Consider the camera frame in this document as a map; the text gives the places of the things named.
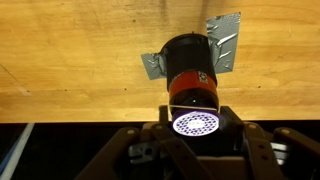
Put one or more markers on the black cup with orange band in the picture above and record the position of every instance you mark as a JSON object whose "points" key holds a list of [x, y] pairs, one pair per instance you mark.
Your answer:
{"points": [[191, 83]]}

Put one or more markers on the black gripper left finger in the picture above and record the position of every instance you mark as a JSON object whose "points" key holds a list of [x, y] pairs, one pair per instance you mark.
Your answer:
{"points": [[120, 143]]}

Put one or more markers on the white vertical pole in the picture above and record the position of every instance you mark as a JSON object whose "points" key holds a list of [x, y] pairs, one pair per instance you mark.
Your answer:
{"points": [[15, 150]]}

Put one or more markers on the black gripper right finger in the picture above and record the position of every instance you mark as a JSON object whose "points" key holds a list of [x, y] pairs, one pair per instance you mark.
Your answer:
{"points": [[260, 156]]}

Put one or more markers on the grey duct tape piece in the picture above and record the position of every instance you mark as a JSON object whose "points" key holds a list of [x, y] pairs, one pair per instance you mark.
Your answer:
{"points": [[223, 40], [154, 66]]}

